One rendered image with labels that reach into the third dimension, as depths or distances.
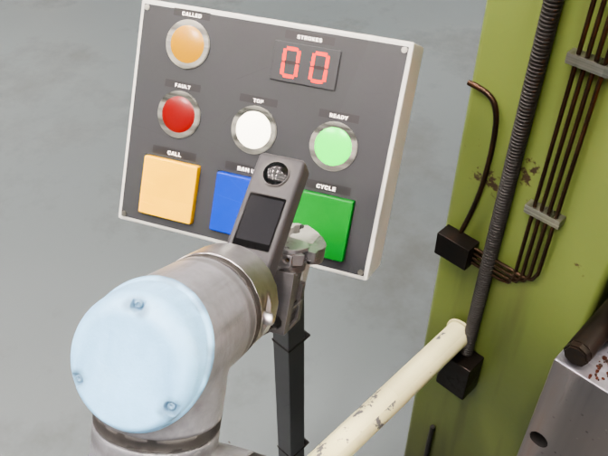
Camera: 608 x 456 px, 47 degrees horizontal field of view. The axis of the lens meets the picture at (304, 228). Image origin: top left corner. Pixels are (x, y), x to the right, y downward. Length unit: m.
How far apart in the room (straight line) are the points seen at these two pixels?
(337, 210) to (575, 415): 0.37
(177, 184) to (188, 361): 0.48
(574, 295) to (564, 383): 0.22
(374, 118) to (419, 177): 1.77
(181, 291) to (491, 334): 0.83
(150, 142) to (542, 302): 0.62
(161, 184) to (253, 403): 1.08
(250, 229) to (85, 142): 2.24
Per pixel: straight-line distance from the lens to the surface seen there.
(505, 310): 1.18
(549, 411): 0.94
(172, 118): 0.89
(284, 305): 0.66
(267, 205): 0.63
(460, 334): 1.23
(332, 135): 0.82
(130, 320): 0.45
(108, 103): 3.05
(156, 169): 0.91
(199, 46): 0.88
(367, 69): 0.82
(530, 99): 0.93
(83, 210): 2.52
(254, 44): 0.86
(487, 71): 0.98
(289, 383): 1.30
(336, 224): 0.83
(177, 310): 0.45
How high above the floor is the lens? 1.57
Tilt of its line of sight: 42 degrees down
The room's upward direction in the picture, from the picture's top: straight up
